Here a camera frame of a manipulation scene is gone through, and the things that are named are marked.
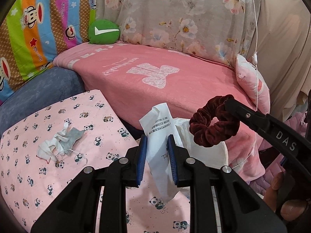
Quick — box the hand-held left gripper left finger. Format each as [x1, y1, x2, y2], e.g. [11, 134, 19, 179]
[30, 136, 149, 233]

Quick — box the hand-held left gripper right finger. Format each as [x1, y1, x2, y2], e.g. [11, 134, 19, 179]
[168, 135, 288, 233]

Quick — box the striped monkey print cloth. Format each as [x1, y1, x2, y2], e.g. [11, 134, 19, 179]
[0, 0, 98, 102]

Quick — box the pink blanket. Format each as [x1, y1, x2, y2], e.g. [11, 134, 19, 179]
[53, 42, 268, 182]

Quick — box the dark red velvet scrunchie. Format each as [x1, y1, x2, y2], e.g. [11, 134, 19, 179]
[189, 94, 240, 148]

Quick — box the grey floral sheet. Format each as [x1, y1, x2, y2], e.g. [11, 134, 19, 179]
[96, 0, 261, 66]

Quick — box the person's right hand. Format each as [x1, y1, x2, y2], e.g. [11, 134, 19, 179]
[264, 171, 305, 215]

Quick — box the blue-grey cushion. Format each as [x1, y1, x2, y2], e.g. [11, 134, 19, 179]
[0, 67, 85, 136]

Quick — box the beige curtain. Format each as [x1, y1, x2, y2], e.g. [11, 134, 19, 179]
[250, 0, 311, 117]

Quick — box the thin white cable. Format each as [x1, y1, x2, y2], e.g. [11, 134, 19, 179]
[231, 0, 260, 170]

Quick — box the pink panda print mat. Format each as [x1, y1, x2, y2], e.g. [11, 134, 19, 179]
[0, 89, 192, 233]

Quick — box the lilac quilted cloth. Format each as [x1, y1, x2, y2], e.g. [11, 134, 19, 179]
[245, 115, 311, 195]

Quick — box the grey cloth piece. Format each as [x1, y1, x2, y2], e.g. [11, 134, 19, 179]
[59, 127, 85, 151]

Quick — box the pink printed pillow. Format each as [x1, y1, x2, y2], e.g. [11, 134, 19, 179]
[235, 55, 271, 114]

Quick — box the white cloth scrap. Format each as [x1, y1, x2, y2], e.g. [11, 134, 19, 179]
[36, 123, 73, 162]

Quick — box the white plastic packet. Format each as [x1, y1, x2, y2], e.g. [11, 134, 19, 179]
[139, 103, 181, 203]

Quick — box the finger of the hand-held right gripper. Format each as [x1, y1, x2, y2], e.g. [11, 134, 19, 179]
[224, 98, 278, 137]

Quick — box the green round cushion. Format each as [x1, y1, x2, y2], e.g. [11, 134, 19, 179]
[87, 19, 121, 45]

